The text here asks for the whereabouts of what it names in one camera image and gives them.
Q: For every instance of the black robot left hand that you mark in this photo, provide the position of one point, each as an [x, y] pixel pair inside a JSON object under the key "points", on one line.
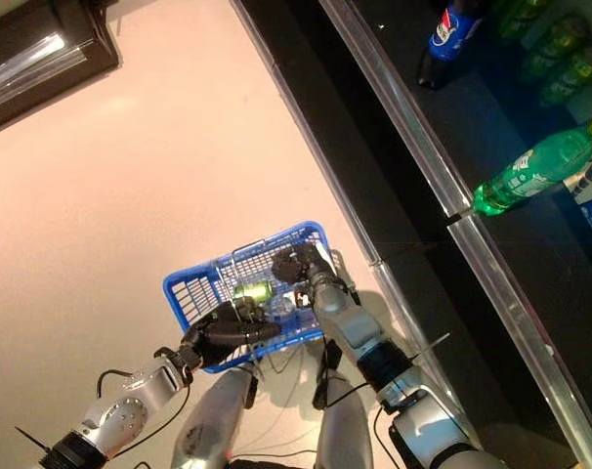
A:
{"points": [[223, 337]]}

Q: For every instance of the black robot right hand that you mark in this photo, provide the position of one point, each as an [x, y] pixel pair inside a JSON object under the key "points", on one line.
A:
{"points": [[296, 264]]}

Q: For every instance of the blue plastic shopping basket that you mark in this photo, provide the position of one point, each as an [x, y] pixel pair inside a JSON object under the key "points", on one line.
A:
{"points": [[193, 293]]}

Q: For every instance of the black base shelf board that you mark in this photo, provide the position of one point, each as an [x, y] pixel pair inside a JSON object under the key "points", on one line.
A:
{"points": [[354, 146]]}

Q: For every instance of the dark robot pelvis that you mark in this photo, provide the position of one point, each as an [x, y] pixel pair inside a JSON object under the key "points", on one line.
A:
{"points": [[276, 464]]}

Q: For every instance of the black metal shelf board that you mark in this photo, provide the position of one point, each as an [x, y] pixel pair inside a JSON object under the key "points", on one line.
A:
{"points": [[545, 273]]}

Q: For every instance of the green Sprite bottle yellow cap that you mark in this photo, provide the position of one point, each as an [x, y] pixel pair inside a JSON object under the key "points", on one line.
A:
{"points": [[530, 171]]}

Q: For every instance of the small Pepsi cola bottle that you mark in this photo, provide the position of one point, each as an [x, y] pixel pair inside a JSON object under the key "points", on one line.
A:
{"points": [[447, 34]]}

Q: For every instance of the blue box with biscuit picture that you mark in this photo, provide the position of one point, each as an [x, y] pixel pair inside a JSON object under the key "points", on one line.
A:
{"points": [[591, 181]]}

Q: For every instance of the black side shelf unit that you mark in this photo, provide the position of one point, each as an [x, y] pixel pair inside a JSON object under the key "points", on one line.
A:
{"points": [[42, 54]]}

